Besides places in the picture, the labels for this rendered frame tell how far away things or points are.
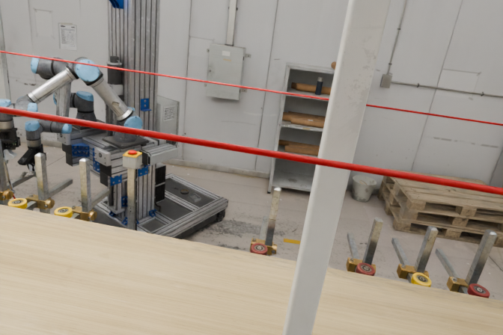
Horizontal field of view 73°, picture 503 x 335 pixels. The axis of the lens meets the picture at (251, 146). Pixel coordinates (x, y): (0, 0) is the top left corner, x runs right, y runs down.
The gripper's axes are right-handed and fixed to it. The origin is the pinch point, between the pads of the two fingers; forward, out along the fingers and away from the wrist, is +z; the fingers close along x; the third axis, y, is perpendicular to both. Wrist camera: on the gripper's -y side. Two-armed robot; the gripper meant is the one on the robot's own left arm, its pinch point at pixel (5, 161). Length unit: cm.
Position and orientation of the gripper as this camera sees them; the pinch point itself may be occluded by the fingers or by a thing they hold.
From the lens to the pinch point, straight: 236.5
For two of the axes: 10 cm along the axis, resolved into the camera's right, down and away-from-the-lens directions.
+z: -1.2, 9.4, 3.3
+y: 9.7, 0.4, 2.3
